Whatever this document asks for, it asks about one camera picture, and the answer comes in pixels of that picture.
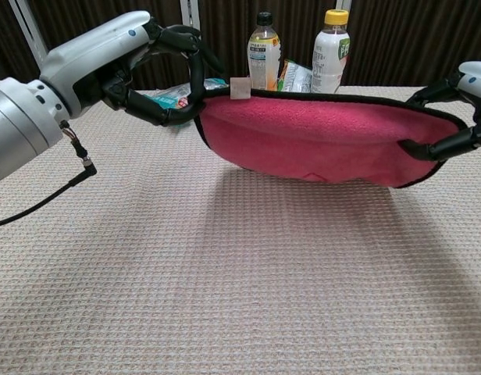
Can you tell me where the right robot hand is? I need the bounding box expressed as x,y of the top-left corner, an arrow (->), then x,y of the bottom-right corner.
399,60 -> 481,162

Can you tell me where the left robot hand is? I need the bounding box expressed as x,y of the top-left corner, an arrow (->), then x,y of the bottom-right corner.
39,10 -> 226,128

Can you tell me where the pink and grey towel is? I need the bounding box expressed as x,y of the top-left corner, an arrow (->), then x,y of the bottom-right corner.
193,77 -> 470,189

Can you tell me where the teal and silver snack bag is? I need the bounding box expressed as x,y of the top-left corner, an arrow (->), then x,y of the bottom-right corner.
141,77 -> 230,114

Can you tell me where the white bottle yellow cap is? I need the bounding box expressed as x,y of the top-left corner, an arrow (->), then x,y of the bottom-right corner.
311,9 -> 351,95

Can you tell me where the orange juice bottle black cap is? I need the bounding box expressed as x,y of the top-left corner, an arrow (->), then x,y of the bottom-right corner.
247,11 -> 282,91

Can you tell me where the green snack bag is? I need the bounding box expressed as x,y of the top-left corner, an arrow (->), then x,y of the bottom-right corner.
277,59 -> 314,94

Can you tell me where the beige woven tablecloth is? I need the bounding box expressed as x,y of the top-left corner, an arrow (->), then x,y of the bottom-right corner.
0,84 -> 481,375

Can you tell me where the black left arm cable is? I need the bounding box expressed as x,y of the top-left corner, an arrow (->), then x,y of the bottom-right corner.
0,119 -> 98,230

